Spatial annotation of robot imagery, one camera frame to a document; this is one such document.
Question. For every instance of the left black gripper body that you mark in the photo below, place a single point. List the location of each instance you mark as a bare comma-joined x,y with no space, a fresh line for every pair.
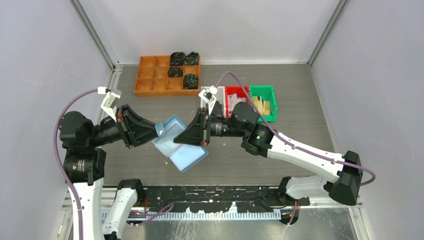
107,130

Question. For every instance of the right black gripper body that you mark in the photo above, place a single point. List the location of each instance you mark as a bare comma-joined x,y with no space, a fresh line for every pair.
221,126

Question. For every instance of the blue leather card holder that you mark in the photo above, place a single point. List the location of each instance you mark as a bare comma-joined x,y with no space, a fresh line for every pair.
183,156

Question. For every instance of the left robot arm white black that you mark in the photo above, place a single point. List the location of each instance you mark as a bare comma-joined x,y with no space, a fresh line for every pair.
84,166

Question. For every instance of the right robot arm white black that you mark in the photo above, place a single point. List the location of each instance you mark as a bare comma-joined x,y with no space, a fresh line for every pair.
336,175

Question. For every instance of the gold cards stack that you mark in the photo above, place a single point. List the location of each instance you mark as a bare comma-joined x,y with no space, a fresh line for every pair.
262,105

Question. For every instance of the white plastic bin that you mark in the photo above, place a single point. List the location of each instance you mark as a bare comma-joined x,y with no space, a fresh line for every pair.
220,96

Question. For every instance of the red plastic bin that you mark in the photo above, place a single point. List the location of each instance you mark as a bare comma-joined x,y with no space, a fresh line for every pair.
238,90

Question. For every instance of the orange wooden compartment tray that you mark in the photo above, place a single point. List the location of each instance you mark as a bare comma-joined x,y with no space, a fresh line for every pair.
152,78

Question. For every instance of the green plastic bin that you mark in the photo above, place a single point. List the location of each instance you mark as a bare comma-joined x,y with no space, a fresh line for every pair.
268,93

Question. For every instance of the rolled dark belt middle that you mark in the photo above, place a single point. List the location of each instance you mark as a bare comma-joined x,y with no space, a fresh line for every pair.
175,72

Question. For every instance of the rolled dark belt top right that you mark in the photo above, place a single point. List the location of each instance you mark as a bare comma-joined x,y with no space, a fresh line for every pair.
191,59

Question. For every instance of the rolled dark belt top left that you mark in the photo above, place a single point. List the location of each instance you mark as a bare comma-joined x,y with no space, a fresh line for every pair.
177,59

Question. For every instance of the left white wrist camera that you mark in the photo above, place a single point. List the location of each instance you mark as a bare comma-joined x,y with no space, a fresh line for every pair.
109,102

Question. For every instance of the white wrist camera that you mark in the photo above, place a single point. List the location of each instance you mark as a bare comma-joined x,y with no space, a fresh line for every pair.
208,96
109,102

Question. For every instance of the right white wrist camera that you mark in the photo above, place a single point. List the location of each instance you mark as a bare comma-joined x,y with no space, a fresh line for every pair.
208,96

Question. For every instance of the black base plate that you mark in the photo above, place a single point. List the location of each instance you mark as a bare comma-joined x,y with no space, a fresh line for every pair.
209,199

